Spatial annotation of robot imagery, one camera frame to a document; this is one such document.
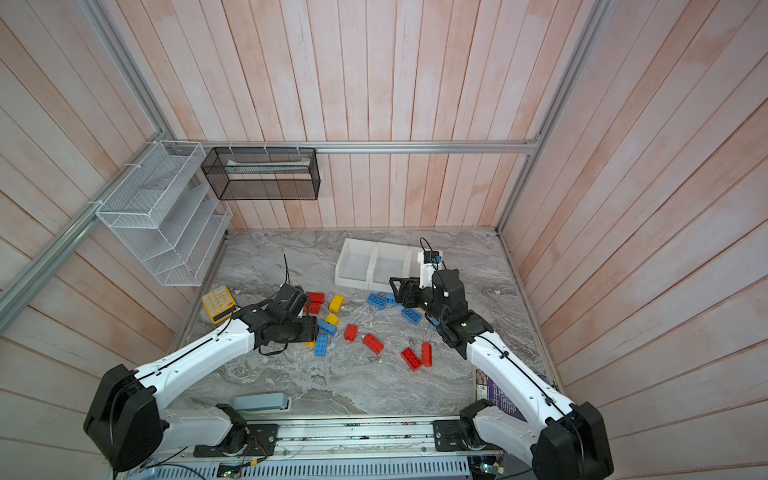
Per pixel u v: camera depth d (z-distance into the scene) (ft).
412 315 3.07
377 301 3.21
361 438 2.48
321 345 2.89
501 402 2.54
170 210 2.45
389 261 3.59
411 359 2.81
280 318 2.07
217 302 3.22
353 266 3.42
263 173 3.40
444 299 1.88
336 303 3.21
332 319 3.05
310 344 2.94
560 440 1.27
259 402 2.48
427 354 2.82
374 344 2.90
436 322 2.12
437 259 2.21
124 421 1.30
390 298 3.21
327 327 2.96
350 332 3.02
